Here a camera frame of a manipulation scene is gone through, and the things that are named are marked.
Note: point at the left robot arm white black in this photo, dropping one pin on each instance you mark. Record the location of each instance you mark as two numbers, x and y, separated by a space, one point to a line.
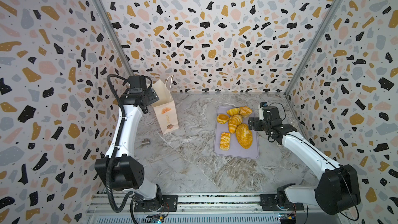
123 176

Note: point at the small metal cylinder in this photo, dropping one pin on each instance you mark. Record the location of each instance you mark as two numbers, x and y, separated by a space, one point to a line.
146 142

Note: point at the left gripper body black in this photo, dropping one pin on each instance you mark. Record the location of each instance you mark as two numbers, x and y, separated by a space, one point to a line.
151 95

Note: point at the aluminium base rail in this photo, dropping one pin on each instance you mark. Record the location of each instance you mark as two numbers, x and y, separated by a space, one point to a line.
210 208

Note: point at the striped croissant bread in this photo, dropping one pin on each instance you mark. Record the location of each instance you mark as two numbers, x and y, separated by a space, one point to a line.
234 122

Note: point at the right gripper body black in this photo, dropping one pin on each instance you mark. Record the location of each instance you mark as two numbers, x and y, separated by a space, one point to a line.
254 124

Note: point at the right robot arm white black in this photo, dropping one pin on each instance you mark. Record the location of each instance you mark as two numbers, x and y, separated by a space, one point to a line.
338 187

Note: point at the printed paper bread bag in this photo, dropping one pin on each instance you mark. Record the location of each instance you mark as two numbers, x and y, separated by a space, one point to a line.
165 108

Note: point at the knotted brown bun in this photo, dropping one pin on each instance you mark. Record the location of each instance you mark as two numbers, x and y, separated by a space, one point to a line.
245 111

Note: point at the lilac plastic tray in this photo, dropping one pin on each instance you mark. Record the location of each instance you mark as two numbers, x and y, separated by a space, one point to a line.
232 136

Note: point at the small striped yellow roll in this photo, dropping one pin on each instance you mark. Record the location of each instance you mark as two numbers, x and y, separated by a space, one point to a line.
233 111

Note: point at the round yellow tart bread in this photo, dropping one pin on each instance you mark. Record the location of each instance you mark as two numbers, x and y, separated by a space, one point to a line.
223 118

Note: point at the large sesame oval bread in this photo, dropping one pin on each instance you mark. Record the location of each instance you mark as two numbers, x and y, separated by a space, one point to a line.
244 136

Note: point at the braided twist pastry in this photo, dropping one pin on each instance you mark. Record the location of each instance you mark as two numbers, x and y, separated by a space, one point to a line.
225 141

